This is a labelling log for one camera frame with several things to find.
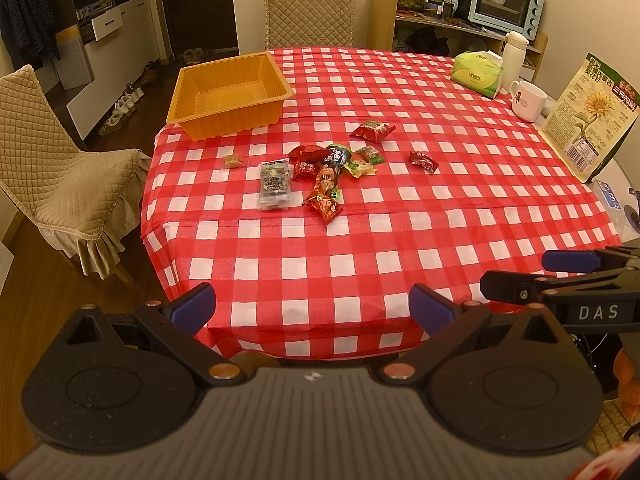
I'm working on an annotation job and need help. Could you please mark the dark blue green snack pack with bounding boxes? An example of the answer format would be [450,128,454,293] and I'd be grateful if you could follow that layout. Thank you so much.
[323,143,352,168]

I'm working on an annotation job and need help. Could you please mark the beige quilted chair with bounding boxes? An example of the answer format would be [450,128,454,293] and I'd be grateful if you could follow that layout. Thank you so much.
[1,65,151,284]
[262,0,356,49]

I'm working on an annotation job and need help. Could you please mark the shiny red orange snack pack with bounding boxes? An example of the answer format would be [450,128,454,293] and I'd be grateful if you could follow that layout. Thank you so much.
[303,190,343,224]

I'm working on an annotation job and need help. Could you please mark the beige quilted chair far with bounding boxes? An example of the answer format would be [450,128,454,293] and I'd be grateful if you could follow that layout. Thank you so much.
[262,0,356,49]

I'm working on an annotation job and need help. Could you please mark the orange plastic tray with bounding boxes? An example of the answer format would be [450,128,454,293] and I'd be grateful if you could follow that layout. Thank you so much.
[166,52,294,141]

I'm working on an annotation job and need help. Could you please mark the white cabinet with drawer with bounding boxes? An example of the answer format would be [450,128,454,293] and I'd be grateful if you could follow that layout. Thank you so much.
[51,0,172,142]

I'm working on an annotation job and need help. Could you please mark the small green snack pack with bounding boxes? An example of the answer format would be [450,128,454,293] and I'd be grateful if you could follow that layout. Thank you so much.
[355,145,385,166]

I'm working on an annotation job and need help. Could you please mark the light blue toaster oven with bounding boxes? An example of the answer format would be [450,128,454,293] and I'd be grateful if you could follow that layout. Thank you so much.
[468,0,544,41]

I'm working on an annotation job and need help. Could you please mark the clear beige candy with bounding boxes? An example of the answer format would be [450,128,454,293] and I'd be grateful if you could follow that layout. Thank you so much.
[224,153,243,169]

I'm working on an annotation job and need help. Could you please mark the person's right hand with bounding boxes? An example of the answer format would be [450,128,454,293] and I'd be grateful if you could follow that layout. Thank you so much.
[614,349,640,417]

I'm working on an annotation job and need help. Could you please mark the green tissue pack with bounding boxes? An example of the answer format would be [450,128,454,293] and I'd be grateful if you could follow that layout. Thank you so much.
[450,51,502,99]

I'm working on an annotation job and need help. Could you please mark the beige quilted chair left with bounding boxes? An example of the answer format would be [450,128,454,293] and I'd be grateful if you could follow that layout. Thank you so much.
[1,65,151,284]

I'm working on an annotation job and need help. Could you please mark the small dark red candy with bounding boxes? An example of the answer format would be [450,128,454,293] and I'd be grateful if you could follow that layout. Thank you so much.
[409,152,439,174]

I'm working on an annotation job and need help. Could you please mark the red white checkered tablecloth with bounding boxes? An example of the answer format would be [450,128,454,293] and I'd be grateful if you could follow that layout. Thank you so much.
[141,48,620,360]

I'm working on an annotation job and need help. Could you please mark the white mug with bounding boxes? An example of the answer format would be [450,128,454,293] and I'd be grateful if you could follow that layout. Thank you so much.
[510,80,548,122]

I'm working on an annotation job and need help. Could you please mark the wooden shelf unit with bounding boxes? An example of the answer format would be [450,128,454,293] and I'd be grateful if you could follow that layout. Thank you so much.
[365,0,550,84]

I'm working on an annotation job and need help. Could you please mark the white thermos bottle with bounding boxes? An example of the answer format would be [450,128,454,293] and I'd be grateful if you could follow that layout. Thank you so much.
[500,32,529,92]

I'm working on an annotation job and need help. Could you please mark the long orange green snack pack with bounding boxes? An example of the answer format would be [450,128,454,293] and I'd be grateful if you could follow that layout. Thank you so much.
[314,165,341,200]

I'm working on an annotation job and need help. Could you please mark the sunflower seed bag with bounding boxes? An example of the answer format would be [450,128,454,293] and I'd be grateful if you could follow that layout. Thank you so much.
[538,53,639,183]

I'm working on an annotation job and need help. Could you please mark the red pillow snack pack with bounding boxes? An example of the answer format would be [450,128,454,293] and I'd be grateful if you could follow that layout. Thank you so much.
[288,145,332,165]

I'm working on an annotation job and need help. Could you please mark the silver clear snack packet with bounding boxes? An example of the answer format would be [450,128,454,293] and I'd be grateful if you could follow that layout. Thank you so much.
[257,159,292,210]

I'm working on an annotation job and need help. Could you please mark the red cartoon face snack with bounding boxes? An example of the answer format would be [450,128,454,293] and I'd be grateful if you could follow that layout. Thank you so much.
[292,160,319,180]

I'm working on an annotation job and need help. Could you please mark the shoes on floor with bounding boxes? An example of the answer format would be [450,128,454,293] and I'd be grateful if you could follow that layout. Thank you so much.
[98,84,144,136]

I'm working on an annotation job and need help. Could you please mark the yellow green candy pack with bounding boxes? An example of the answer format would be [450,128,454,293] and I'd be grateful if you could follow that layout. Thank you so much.
[343,159,376,179]

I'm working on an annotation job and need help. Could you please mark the dark entrance door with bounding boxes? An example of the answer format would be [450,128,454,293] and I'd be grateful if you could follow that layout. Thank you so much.
[163,0,239,58]

